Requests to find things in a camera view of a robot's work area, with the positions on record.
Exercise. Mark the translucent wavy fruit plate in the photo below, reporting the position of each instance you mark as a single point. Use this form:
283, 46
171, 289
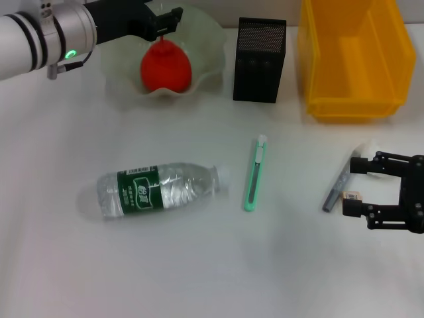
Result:
205, 43

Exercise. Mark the black mesh pen holder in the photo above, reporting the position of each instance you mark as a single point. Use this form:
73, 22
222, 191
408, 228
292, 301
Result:
258, 66

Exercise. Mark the red orange fruit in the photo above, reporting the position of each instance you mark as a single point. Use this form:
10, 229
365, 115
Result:
165, 69

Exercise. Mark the green utility knife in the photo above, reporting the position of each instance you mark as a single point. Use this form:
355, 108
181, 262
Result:
254, 179

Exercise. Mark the beige eraser with barcode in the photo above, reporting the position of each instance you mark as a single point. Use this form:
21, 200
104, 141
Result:
351, 196

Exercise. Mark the green label water bottle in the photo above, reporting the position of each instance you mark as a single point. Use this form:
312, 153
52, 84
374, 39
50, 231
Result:
145, 192

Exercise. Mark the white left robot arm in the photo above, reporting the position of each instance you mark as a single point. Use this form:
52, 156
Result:
20, 43

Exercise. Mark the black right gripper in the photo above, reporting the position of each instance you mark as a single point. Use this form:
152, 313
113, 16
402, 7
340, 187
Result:
414, 195

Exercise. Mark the grey pen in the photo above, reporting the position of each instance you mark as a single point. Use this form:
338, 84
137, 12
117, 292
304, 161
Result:
336, 192

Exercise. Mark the yellow plastic bin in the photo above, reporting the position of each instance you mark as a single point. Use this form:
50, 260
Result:
357, 66

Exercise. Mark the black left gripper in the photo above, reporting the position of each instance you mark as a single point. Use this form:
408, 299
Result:
116, 20

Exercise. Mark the white paper ball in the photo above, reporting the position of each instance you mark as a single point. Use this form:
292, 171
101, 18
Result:
367, 147

